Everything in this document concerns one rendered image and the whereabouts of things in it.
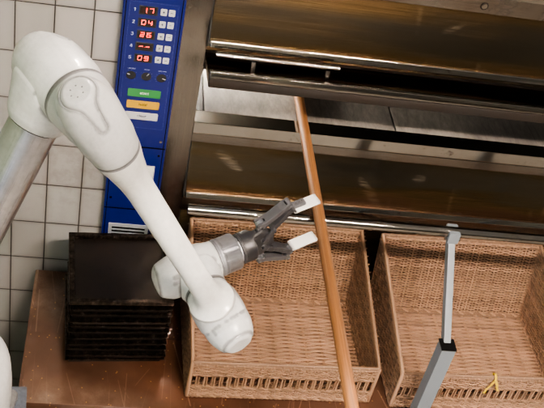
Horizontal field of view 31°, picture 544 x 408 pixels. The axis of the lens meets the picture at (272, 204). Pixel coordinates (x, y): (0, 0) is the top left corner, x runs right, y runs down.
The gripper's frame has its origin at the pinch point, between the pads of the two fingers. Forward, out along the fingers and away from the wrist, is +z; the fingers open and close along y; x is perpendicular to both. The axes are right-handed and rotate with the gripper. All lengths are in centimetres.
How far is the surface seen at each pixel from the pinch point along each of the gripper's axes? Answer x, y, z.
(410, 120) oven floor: -40, 27, 60
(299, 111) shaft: -50, 17, 27
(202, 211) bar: -23.1, 10.4, -18.4
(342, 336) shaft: 28.8, 6.6, -8.7
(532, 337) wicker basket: 14, 87, 80
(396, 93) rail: -24.3, -4.7, 40.1
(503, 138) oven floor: -23, 31, 84
